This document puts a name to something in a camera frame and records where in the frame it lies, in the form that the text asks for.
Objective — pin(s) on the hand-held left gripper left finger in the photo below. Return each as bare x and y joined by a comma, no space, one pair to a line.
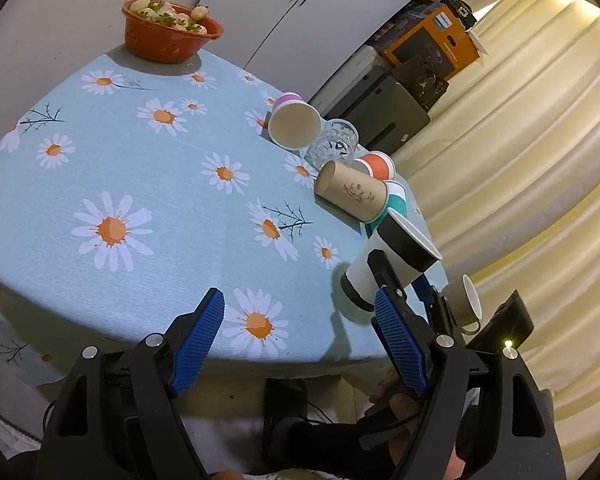
200,340

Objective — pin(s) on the teal and white paper cup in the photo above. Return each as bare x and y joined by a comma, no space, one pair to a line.
397,205

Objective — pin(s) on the brown paper cup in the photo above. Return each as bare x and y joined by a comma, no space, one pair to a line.
355,190

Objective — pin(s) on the orange cardboard box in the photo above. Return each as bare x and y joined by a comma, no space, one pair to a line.
430,35

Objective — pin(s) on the cream curtain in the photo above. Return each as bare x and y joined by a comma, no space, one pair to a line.
530,160

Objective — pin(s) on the clear glass cup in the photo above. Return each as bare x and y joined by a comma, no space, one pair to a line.
335,142

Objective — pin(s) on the purple and white paper cup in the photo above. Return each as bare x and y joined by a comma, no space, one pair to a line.
292,122

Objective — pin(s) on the red plastic bowl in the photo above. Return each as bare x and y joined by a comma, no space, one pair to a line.
162,42

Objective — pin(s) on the person's right hand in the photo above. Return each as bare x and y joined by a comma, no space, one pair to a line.
397,405

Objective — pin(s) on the white mug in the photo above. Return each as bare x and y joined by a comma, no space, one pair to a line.
462,302

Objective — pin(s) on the dark grey printer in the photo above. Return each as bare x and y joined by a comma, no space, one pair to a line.
380,105

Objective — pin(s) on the orange and white paper cup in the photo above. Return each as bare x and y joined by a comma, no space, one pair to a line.
377,164

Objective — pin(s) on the blue daisy print tablecloth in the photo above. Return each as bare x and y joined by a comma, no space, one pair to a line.
180,240

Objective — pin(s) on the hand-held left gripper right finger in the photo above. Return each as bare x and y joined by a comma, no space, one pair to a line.
400,345

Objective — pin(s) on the black and white paper cup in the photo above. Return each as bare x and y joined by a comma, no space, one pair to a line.
410,250

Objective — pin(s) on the black device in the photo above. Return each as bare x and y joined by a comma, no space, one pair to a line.
452,5

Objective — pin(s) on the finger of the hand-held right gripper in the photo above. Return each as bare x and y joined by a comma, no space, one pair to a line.
386,272
425,292

